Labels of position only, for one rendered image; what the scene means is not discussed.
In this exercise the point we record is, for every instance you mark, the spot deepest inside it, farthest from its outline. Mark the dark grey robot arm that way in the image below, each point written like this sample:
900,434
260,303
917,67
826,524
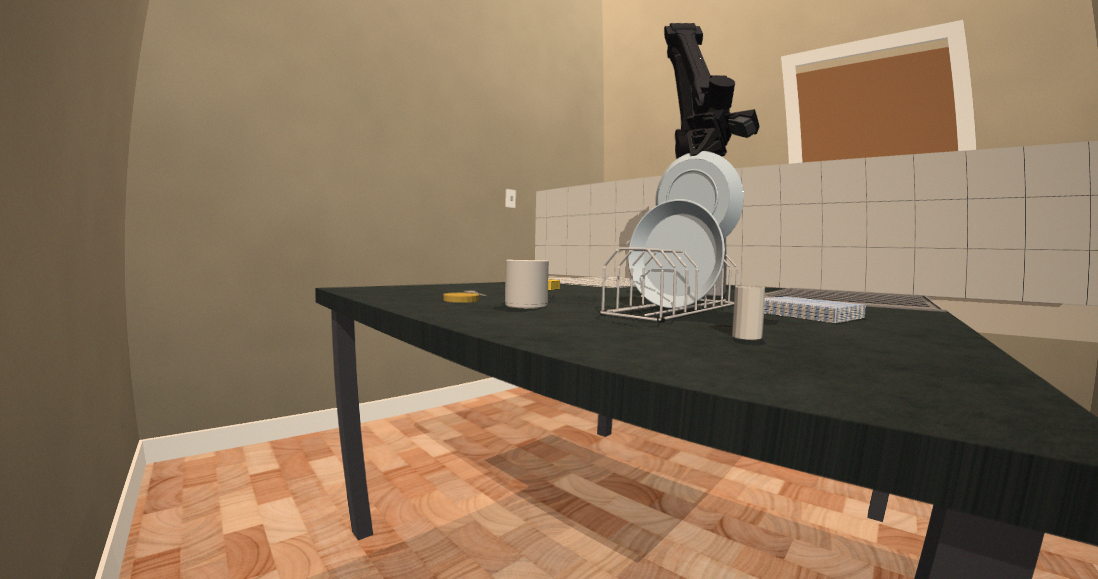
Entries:
720,93

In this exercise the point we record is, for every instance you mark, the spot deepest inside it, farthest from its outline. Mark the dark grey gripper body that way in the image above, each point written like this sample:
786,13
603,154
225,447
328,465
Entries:
695,122

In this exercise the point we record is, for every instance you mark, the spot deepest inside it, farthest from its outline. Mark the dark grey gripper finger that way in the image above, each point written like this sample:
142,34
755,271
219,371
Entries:
713,146
704,135

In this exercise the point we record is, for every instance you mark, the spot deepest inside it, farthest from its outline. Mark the white round plate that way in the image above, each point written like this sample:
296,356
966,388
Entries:
677,225
708,180

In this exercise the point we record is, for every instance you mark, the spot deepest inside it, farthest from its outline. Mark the orange round disc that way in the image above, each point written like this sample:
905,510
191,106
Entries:
461,297

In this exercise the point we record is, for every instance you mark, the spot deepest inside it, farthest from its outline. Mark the beige tiled wall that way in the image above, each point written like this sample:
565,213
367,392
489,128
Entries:
1005,239

